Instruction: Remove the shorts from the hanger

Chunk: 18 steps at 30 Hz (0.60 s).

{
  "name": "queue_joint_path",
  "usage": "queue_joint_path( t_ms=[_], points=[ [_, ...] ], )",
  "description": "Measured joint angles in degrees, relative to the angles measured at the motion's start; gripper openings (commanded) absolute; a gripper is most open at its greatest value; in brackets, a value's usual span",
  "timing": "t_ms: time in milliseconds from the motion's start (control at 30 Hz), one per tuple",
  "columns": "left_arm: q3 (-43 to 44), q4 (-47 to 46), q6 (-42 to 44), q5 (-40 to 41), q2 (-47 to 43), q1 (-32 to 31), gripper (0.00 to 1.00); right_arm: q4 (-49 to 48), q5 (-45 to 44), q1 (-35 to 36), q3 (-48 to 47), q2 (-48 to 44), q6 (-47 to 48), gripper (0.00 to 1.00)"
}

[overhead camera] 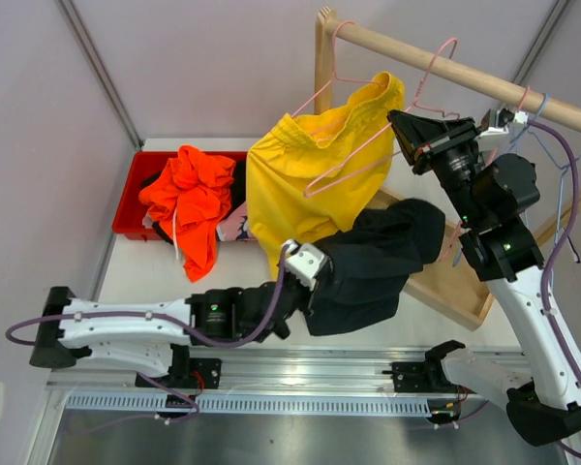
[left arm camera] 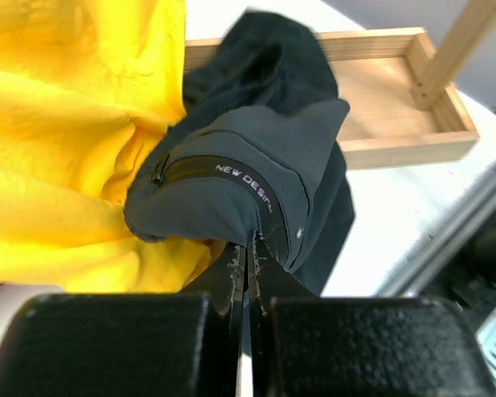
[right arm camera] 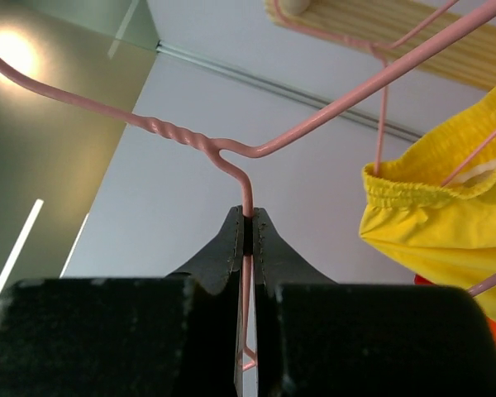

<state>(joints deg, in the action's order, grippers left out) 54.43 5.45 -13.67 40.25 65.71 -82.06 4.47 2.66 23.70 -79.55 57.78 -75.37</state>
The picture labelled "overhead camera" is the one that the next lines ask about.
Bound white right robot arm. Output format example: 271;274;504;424
387;110;581;447

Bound red plastic bin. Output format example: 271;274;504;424
112;148;247;241

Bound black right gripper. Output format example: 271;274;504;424
388;111;485;227

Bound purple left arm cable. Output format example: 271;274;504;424
4;244;291;427

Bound yellow shorts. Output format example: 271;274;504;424
246;72;405;275

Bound pink shark print shorts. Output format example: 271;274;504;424
141;202;255;245

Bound blue hanger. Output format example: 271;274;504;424
507;94;581;243
525;93;581;264

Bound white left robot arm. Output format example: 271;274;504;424
29;273;313;388

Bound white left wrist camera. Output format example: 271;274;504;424
282;239;329;291

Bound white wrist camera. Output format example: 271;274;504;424
282;239;329;291
475;108;528;152

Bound perforated cable duct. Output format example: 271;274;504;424
66;391;431;418

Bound orange shorts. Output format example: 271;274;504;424
138;145;236;282

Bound wooden clothes rack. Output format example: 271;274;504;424
314;5;581;332

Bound aluminium mounting rail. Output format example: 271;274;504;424
46;344;536;391

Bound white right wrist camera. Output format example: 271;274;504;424
475;108;528;152

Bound dark grey shorts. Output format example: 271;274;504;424
304;199;445;336

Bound black shorts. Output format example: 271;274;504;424
151;160;246;245

